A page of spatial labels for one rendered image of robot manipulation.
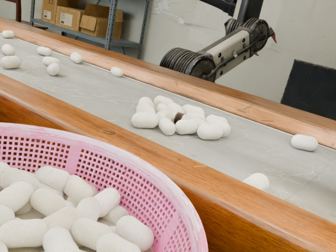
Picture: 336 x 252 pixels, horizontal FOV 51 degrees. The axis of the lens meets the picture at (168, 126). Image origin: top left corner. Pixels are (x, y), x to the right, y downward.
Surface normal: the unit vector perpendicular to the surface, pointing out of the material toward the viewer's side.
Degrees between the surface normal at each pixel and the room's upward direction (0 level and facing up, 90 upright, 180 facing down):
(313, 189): 0
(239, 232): 90
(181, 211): 75
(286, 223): 0
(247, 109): 45
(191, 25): 90
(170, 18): 90
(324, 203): 0
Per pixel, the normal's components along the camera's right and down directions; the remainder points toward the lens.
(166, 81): -0.25, -0.55
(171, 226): -0.82, -0.36
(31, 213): 0.19, -0.93
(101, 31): 0.71, 0.36
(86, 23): -0.62, -0.06
